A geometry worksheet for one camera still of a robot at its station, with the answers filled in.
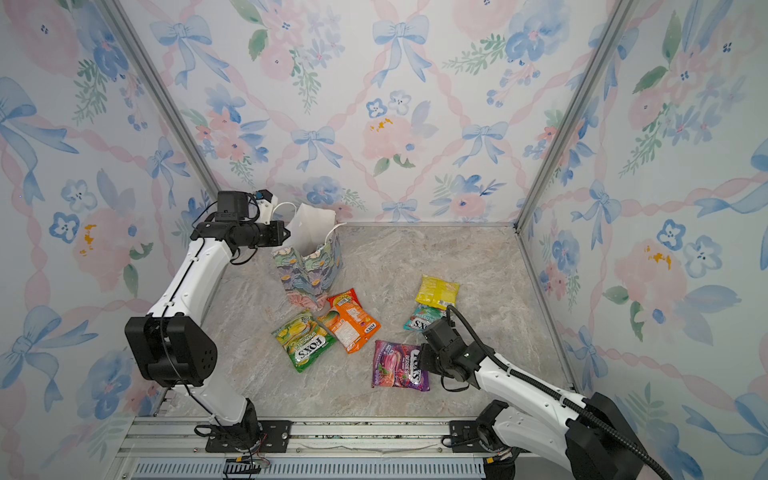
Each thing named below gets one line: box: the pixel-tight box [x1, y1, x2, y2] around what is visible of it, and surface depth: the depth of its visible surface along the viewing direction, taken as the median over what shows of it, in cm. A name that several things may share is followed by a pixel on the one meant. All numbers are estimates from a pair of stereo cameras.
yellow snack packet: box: [416, 274, 461, 311], surface depth 97 cm
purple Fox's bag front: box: [372, 340, 430, 391], surface depth 84 cm
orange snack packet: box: [318, 288, 382, 354], surface depth 92 cm
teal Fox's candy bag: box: [403, 303, 447, 331], surface depth 93 cm
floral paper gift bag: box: [272, 203, 343, 311], surface depth 90 cm
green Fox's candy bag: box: [271, 310, 337, 373], surface depth 90 cm
